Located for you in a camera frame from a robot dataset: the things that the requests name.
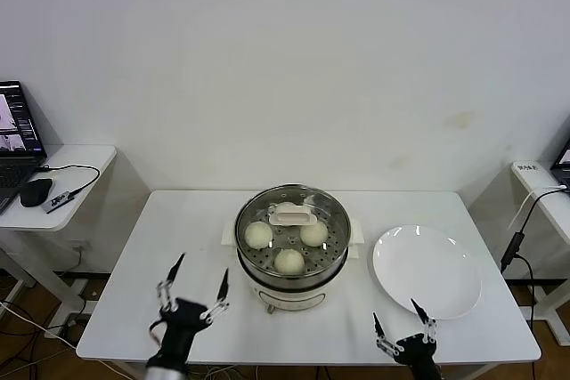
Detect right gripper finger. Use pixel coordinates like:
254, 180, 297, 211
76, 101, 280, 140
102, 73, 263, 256
409, 297, 438, 344
371, 311, 402, 357

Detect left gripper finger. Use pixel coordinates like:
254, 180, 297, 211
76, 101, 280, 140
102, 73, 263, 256
155, 252, 186, 313
202, 267, 231, 323

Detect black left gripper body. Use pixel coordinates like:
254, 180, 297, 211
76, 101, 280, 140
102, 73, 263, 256
149, 297, 210, 368

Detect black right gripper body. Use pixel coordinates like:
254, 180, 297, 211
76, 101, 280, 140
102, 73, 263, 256
391, 332, 442, 380

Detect white steamed baozi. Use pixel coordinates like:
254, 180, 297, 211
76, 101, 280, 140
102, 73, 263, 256
244, 221, 273, 251
273, 248, 305, 277
300, 221, 330, 248

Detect stainless steel steamer basket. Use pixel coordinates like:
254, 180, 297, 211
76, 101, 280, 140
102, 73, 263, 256
233, 182, 352, 287

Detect white round plate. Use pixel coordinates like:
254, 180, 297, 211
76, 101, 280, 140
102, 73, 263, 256
372, 224, 484, 320

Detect cream electric cooker base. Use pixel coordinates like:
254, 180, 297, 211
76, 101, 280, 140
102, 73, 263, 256
221, 214, 365, 315

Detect white side table rounded corners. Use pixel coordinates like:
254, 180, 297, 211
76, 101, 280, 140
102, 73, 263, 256
0, 143, 119, 326

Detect black computer mouse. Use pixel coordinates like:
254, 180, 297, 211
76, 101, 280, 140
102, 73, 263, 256
20, 177, 53, 208

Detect white side table square corners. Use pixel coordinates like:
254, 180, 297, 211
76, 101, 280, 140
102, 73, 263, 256
509, 160, 570, 346

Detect black laptop with lit screen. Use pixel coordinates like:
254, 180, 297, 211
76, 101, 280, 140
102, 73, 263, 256
0, 80, 48, 215

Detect black power adapter with cable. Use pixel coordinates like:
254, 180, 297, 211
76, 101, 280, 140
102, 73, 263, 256
499, 186, 570, 323

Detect thin black desk cable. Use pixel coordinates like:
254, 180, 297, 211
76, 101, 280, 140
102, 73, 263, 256
37, 163, 102, 198

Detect flat white cable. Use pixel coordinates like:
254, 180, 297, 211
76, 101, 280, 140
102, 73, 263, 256
509, 182, 569, 235

